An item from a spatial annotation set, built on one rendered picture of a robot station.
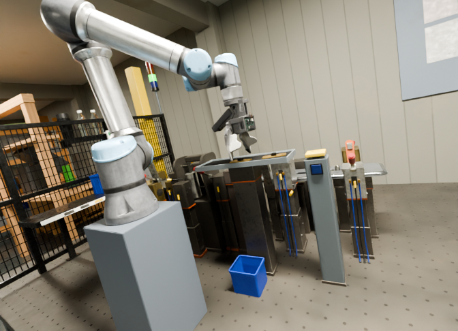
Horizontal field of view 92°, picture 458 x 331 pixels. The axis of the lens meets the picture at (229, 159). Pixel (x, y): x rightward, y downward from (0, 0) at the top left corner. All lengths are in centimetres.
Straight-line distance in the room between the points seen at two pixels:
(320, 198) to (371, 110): 207
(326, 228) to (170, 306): 53
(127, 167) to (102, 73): 33
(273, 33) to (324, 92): 93
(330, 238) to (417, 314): 27
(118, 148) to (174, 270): 38
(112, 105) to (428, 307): 110
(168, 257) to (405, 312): 68
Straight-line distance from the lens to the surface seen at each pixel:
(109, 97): 83
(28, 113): 329
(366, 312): 86
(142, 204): 67
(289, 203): 97
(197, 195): 114
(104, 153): 66
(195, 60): 64
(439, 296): 96
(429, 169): 291
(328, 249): 86
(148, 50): 69
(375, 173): 104
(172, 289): 76
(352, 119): 277
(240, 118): 75
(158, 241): 68
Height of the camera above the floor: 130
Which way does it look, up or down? 9 degrees down
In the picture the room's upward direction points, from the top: 12 degrees counter-clockwise
